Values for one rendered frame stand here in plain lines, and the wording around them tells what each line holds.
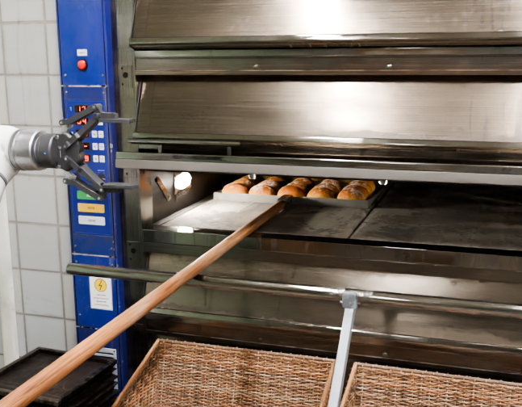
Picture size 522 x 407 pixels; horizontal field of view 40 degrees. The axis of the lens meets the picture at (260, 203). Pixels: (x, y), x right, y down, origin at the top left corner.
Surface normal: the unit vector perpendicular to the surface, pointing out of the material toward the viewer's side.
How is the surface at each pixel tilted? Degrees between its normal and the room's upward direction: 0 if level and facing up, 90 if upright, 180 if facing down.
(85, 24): 90
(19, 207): 90
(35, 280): 90
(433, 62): 90
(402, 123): 70
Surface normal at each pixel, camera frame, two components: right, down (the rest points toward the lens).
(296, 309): -0.29, -0.15
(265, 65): -0.31, 0.19
